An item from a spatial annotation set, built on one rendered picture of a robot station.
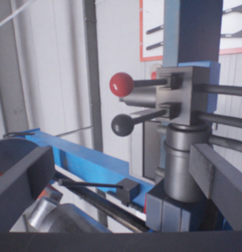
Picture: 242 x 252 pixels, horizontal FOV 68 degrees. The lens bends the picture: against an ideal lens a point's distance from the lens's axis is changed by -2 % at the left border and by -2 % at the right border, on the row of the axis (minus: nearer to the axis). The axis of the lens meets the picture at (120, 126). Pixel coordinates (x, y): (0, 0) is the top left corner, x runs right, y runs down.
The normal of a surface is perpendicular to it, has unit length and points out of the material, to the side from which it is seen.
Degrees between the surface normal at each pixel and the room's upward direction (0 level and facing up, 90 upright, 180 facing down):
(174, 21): 90
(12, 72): 173
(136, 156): 90
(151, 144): 90
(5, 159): 180
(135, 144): 90
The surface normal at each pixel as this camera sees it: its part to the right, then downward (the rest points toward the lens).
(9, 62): 0.67, 0.17
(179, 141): -0.61, 0.22
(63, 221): -0.22, -0.87
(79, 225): -0.05, -0.96
